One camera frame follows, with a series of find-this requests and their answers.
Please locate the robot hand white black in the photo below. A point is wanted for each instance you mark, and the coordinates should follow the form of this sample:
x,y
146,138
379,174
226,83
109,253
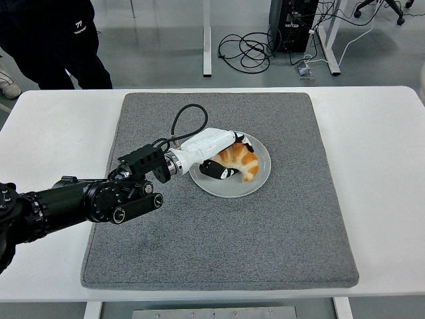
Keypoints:
x,y
206,143

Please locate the golden croissant bread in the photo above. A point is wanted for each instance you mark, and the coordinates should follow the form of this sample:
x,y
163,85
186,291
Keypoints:
x,y
247,163

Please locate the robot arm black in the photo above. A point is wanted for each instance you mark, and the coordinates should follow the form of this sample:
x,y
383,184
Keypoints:
x,y
66,199

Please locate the pale grey round plate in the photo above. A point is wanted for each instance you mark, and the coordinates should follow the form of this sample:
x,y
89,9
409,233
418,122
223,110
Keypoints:
x,y
232,188

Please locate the grey metal plate with screws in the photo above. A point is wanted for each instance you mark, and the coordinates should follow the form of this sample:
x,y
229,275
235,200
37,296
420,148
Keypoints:
x,y
216,313

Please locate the white desk leg straight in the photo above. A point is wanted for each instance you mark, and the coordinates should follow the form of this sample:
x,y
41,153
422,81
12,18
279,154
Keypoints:
x,y
207,50

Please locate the grey fabric mat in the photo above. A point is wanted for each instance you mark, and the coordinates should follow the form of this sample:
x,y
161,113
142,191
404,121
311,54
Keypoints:
x,y
232,239

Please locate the metal floor socket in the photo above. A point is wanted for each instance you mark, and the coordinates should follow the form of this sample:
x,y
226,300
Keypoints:
x,y
303,71

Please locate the black computer tower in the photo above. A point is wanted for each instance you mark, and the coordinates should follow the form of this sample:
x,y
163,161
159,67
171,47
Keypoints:
x,y
292,33

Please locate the white desk leg angled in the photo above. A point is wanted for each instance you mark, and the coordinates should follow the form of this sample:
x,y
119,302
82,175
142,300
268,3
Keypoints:
x,y
332,60

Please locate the person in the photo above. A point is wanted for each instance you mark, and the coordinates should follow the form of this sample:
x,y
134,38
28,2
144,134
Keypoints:
x,y
50,43

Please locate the person's foot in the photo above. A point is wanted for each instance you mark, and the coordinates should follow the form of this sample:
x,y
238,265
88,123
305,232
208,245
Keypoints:
x,y
10,89

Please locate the white table leg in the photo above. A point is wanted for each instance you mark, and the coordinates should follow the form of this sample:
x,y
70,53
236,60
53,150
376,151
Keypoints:
x,y
92,311
342,309

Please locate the black office chair base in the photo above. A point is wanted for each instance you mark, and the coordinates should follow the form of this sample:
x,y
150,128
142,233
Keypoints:
x,y
400,16

